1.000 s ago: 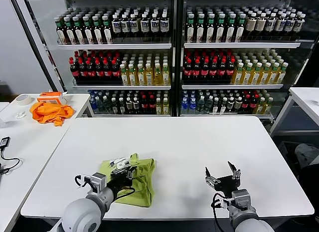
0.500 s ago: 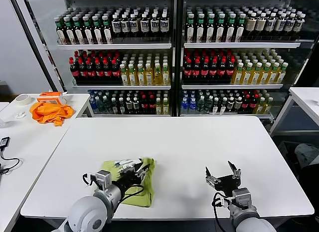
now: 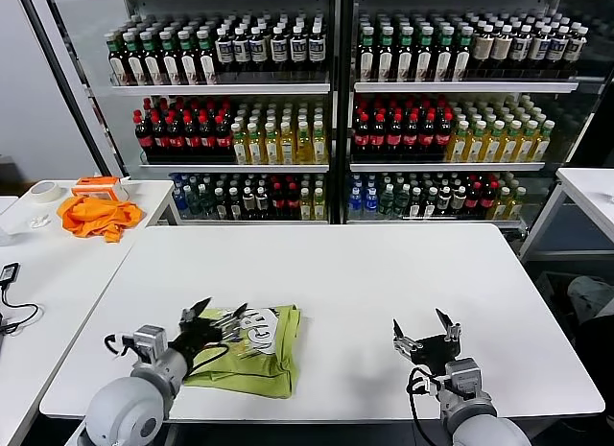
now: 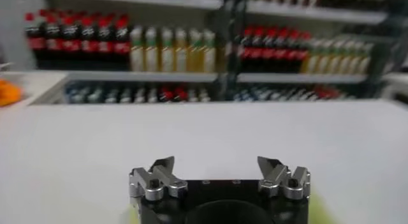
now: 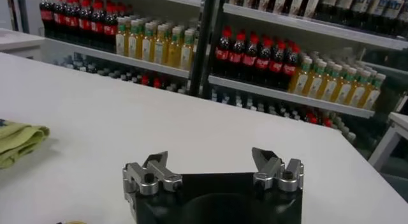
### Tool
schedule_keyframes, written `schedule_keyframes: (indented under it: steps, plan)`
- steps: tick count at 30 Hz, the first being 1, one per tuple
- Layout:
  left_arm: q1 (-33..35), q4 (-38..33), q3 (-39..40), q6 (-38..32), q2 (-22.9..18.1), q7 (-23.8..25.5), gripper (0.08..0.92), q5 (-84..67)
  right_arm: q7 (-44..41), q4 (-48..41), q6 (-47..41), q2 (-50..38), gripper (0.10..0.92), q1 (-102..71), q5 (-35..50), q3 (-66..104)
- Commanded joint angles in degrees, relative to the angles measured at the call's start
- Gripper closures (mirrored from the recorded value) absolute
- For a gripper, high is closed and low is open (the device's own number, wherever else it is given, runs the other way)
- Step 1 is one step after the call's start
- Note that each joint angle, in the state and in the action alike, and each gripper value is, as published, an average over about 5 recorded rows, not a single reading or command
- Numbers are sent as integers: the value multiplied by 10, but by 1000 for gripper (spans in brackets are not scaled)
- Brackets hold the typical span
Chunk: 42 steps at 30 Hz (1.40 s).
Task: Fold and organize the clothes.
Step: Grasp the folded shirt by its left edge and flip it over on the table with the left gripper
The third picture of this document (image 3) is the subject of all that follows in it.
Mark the dark bottle white blue label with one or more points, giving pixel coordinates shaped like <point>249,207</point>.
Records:
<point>555,51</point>
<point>538,50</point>
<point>241,53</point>
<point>298,52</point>
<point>258,53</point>
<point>519,50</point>
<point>224,53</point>
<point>278,53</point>
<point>316,52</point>

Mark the cola bottle red cap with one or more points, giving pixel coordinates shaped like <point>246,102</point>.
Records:
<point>176,140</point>
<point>143,139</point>
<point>377,139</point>
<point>487,201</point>
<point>394,139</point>
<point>192,140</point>
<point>442,139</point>
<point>293,206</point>
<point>426,139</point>
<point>472,201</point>
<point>207,140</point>
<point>223,140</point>
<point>279,206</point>
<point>361,139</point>
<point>410,139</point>
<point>159,140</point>

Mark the clear green bottle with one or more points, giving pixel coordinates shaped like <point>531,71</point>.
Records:
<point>193,204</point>
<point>206,204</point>
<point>401,206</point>
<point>386,206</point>

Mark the grey blue bag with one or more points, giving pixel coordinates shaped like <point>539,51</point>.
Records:
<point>590,295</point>

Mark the light green t-shirt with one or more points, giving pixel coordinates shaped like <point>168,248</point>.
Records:
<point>268,369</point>

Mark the small dark bottle white cap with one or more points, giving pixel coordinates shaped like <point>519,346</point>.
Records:
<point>219,206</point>
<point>233,206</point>
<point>415,205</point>
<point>444,204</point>
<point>261,205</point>
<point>430,205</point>
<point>248,205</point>
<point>458,204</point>

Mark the black power adapter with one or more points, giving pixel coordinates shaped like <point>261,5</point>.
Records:
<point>9,273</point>

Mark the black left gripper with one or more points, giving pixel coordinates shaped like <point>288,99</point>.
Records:
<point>196,340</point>

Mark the small white side table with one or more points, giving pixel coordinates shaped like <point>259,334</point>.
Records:
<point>590,187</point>

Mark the brown drink bottle green cap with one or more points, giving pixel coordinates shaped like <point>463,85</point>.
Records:
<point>423,62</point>
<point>442,62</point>
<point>404,62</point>
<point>207,64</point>
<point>134,64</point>
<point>116,64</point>
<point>385,62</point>
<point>152,64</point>
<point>366,62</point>
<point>460,62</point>
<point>170,64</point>
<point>188,64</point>

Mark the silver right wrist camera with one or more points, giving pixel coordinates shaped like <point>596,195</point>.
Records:
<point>463,376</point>

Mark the black cabinet divider post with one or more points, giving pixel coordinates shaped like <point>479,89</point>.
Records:
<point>341,105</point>

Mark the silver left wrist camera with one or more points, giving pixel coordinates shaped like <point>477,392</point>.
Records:
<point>149,343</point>

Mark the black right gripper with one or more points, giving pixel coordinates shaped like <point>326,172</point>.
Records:
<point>434,352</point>

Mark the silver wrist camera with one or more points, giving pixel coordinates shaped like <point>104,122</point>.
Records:
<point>463,376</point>
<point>149,343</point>

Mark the crumpled orange cloth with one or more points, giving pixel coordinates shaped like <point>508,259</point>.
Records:
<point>91,218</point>

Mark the black slanted frame bar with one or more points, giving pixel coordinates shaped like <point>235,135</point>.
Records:
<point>64,81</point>

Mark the blue water bottle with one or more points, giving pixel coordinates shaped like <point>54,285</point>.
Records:
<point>179,204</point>
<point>370,206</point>
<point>355,206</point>

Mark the dark bottle beige label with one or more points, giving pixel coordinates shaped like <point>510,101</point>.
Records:
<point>573,51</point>
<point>500,50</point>
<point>482,50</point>

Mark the yellow tea bottle green label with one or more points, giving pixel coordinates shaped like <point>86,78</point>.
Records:
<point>457,148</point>
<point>240,151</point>
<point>490,148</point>
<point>507,148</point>
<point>540,148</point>
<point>524,148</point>
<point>319,151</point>
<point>305,208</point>
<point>501,207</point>
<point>272,151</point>
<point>287,151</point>
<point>514,207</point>
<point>303,151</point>
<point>319,208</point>
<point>474,148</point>
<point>255,151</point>

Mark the beige masking tape roll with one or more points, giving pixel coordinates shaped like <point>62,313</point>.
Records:
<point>45,200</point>

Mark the orange and white box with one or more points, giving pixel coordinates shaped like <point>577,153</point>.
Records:
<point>96,189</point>

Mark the glass beverage display cabinet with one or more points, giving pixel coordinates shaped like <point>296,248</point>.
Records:
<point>120,129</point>

